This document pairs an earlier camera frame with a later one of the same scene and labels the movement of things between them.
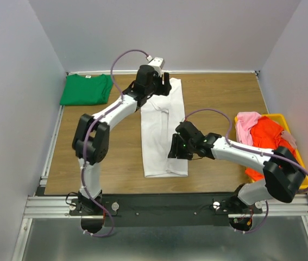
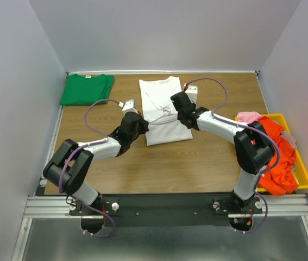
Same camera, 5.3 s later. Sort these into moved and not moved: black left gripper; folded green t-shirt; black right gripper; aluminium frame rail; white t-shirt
Moved: black right gripper; black left gripper; white t-shirt
Not moved: aluminium frame rail; folded green t-shirt
